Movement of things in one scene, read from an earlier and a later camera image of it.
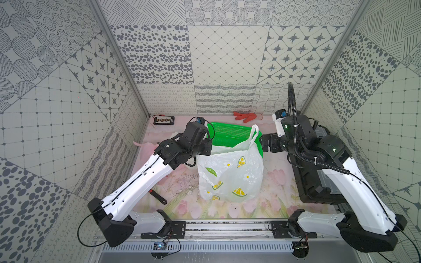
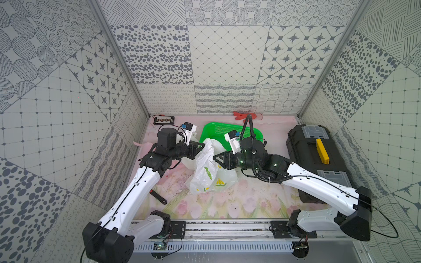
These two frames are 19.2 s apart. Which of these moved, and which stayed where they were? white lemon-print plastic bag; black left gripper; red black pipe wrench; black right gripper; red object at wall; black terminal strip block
Moved: black left gripper; white lemon-print plastic bag; black right gripper
Stayed: black terminal strip block; red object at wall; red black pipe wrench
